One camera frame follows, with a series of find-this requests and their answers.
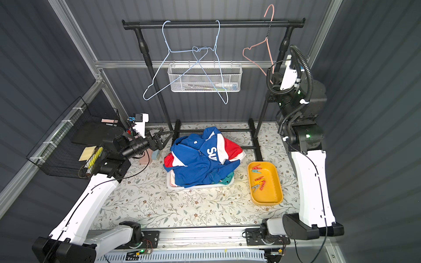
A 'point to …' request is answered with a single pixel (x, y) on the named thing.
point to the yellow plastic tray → (265, 183)
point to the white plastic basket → (169, 183)
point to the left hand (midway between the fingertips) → (166, 131)
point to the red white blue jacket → (197, 159)
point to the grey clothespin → (255, 188)
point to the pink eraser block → (144, 160)
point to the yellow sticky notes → (86, 153)
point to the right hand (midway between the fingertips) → (281, 72)
